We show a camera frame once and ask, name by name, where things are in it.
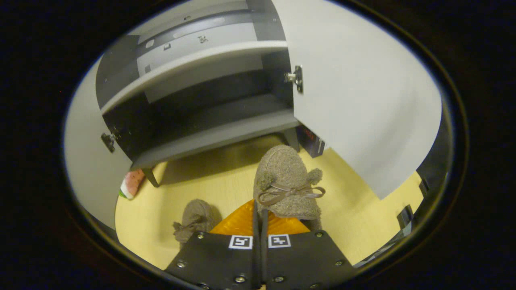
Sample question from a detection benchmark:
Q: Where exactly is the metal door hinge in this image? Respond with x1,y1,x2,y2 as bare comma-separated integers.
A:
100,129,120,153
284,65,304,94

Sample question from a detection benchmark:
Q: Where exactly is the watermelon slice toy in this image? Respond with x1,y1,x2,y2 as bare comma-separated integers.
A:
119,169,146,200

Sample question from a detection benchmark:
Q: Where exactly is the white cabinet shelf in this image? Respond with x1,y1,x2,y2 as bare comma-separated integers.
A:
100,40,289,115

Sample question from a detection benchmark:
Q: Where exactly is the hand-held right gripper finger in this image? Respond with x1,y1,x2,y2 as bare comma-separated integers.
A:
261,209,358,290
164,199,261,290

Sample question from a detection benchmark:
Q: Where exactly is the dark box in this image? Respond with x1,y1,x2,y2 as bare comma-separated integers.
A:
296,125,327,158

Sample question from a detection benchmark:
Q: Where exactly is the black backdrop cloth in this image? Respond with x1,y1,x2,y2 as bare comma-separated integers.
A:
415,117,453,202

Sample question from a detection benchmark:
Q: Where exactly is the white shoe cabinet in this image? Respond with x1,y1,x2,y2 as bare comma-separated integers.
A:
96,0,301,188

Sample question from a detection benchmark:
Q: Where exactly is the brown fuzzy shoe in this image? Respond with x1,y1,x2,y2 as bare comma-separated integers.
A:
173,199,223,243
253,145,326,231

